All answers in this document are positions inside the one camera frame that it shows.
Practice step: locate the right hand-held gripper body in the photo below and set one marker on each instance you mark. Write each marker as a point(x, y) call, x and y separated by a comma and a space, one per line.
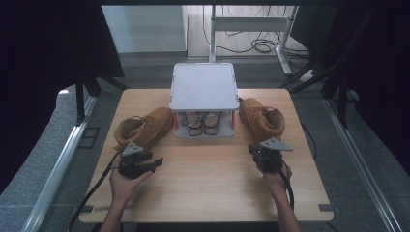
point(270, 159)

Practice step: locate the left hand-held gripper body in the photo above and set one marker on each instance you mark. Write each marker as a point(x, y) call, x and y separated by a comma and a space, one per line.
point(130, 166)

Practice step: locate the tan suede boot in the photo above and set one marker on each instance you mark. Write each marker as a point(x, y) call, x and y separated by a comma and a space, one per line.
point(151, 127)
point(257, 116)

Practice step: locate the grey shoe rack orange legs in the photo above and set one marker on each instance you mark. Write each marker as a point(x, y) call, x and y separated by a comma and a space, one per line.
point(204, 85)

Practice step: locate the person's right hand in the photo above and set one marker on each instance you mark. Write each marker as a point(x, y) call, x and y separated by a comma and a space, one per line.
point(277, 182)

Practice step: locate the person's left hand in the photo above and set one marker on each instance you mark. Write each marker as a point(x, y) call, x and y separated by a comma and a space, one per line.
point(124, 188)

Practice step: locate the black metal stand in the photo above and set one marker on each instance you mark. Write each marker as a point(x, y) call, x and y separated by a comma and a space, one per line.
point(80, 96)
point(342, 103)

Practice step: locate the white power strip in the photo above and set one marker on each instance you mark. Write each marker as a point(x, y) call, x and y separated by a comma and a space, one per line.
point(306, 75)

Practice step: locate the black curtain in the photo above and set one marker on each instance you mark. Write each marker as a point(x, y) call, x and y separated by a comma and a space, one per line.
point(380, 64)
point(48, 64)

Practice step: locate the aluminium rail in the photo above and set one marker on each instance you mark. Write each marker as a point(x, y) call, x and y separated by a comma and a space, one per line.
point(61, 167)
point(357, 161)

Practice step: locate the white metal desk frame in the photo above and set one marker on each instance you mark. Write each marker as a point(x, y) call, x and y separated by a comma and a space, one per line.
point(248, 24)

